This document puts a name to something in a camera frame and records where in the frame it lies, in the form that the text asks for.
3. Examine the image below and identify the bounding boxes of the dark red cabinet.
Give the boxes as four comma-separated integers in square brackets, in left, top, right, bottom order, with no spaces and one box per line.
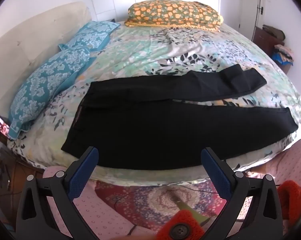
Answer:
[252,26,284,57]

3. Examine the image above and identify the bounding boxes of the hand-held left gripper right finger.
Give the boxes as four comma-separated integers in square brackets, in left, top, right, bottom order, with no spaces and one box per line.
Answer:
[200,147,283,240]

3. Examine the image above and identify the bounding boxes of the floral bed sheet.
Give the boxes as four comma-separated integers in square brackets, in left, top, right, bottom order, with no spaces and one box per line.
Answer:
[7,24,301,188]

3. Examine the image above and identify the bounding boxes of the black pants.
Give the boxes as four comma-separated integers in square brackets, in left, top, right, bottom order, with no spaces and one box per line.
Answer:
[61,64,299,171]

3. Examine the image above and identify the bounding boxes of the pink dotted pyjama trousers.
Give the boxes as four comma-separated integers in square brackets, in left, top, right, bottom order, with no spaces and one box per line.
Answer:
[44,137,301,240]

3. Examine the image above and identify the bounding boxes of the orange floral pillow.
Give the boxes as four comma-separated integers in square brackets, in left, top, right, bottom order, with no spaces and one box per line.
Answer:
[124,0,224,32]

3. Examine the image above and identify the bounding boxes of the large blue patterned pillow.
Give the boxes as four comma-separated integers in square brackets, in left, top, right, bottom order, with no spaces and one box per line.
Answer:
[9,49,91,140]

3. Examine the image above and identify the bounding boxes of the cream padded headboard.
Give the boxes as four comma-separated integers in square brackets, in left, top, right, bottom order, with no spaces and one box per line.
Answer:
[0,1,92,130]

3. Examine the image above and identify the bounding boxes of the pile of colourful clothes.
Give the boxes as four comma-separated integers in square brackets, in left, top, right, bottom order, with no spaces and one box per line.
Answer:
[272,44,294,67]

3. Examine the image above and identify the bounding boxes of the orange fuzzy sweater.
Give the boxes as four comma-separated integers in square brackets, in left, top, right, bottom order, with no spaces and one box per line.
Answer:
[157,209,206,240]

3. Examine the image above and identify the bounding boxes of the red patterned rug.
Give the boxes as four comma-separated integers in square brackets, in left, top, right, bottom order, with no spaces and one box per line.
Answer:
[95,180,228,230]

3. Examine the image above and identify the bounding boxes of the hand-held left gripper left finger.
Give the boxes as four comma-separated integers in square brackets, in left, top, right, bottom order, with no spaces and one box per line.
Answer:
[15,146,108,240]

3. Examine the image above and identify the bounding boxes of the olive green object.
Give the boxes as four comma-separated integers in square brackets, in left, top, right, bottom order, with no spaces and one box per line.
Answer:
[169,192,216,227]

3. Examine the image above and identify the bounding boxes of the small blue patterned pillow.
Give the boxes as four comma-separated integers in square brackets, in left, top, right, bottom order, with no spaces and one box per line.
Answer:
[58,21,121,55]

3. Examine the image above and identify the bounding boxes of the smartphone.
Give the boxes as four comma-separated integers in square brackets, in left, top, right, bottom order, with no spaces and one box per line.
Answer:
[0,115,12,140]

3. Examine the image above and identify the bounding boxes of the wooden nightstand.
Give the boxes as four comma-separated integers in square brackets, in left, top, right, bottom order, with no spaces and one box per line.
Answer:
[0,140,44,220]

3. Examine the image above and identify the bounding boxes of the white door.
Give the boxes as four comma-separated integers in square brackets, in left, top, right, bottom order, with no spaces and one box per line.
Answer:
[239,0,266,43]

